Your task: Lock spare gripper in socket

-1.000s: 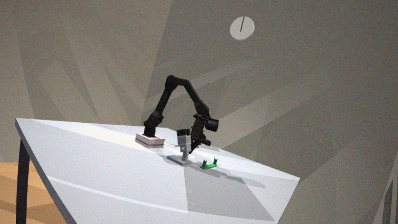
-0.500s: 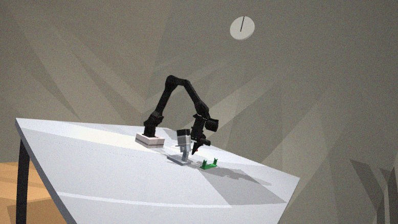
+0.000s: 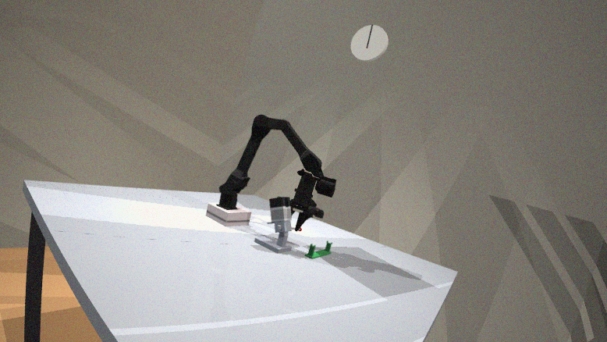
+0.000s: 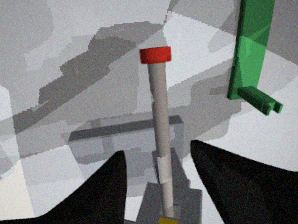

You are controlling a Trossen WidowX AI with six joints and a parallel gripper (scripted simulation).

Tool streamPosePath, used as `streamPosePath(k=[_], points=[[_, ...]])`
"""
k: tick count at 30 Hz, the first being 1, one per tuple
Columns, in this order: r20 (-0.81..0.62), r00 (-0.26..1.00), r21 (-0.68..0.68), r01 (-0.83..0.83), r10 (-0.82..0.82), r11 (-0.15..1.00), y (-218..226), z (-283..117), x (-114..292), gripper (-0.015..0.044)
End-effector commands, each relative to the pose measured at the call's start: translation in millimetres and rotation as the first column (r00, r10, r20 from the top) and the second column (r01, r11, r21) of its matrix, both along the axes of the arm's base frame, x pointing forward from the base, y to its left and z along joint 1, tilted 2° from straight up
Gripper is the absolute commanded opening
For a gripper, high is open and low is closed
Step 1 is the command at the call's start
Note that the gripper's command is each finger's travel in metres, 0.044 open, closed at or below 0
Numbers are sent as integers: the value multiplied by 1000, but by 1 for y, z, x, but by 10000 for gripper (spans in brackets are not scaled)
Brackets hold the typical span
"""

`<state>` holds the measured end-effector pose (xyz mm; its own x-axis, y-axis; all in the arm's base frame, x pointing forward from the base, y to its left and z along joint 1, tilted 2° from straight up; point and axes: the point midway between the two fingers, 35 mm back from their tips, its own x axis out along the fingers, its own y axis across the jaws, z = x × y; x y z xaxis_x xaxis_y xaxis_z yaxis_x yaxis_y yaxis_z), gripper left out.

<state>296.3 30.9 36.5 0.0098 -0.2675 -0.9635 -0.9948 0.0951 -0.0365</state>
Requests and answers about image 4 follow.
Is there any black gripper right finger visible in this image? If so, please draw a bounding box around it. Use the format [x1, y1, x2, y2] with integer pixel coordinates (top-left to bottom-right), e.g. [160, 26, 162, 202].
[190, 140, 298, 224]

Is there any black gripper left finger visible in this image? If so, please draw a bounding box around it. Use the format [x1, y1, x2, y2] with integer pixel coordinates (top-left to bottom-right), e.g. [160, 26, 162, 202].
[0, 151, 128, 224]

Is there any grey tapered pin with red cap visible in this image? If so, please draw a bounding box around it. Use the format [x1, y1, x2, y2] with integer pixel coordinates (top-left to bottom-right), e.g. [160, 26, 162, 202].
[140, 47, 174, 217]

